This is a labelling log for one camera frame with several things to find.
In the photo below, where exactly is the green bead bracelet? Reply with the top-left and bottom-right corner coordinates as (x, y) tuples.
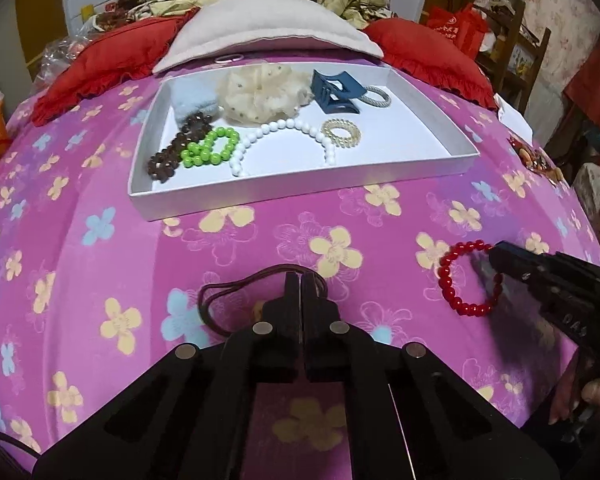
(180, 127), (242, 169)

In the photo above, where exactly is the brown patterned cushion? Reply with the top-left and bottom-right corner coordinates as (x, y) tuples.
(572, 162), (600, 272)

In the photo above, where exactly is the red bead bracelet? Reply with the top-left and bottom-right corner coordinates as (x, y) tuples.
(437, 241), (505, 317)

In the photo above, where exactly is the person's right hand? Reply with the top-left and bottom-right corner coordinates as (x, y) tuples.
(547, 367), (600, 427)

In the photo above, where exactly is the silver braided hair tie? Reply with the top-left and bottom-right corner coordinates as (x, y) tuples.
(357, 86), (394, 109)

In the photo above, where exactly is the blue hair claw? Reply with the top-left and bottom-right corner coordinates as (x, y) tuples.
(310, 70), (369, 117)

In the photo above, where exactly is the white pillow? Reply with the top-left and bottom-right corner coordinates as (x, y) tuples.
(152, 0), (385, 74)

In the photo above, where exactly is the red shopping bag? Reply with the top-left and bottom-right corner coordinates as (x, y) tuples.
(425, 4), (489, 59)

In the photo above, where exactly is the brown bead bracelet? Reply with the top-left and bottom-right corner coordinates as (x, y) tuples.
(147, 114), (216, 184)

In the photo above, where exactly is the red cloth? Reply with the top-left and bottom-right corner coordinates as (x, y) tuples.
(564, 35), (600, 132)

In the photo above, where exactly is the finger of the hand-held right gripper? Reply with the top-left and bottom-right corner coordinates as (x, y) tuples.
(489, 241), (546, 287)

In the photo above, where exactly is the purple floral bedsheet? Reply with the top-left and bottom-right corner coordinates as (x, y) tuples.
(0, 60), (600, 480)

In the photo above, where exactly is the white paper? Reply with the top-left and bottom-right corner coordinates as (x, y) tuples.
(496, 97), (534, 144)

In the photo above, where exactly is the clear plastic bag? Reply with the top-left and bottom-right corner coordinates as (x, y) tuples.
(39, 34), (102, 87)

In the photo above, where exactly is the cream mesh scrunchie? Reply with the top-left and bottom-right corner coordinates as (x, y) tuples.
(216, 64), (314, 126)

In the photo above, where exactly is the red ruffled pillow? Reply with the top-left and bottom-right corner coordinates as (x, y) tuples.
(362, 19), (499, 110)
(32, 16), (201, 127)

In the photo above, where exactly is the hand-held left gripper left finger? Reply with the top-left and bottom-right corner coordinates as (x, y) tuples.
(32, 271), (301, 480)

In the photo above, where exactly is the black cable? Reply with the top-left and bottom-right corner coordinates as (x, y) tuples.
(0, 429), (42, 462)

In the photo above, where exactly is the light blue scrunchie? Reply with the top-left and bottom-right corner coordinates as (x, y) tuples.
(170, 82), (224, 129)

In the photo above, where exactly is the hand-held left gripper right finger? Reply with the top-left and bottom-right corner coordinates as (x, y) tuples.
(301, 271), (561, 480)

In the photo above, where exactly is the brown elastic hair tie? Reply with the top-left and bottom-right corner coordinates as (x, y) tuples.
(198, 264), (331, 337)

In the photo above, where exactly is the red brown trinket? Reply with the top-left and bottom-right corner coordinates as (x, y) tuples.
(507, 135), (564, 184)

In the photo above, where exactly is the white pearl necklace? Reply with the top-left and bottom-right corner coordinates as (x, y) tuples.
(227, 119), (339, 179)

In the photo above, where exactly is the white shallow box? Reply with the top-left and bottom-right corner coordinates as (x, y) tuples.
(127, 62), (481, 222)

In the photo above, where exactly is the clear yellow coil hair tie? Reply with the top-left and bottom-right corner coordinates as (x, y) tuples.
(320, 118), (363, 150)

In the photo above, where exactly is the wooden rack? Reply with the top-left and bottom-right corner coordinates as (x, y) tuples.
(472, 0), (552, 117)

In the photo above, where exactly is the floral curtain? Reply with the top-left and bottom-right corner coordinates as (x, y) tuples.
(522, 0), (600, 92)

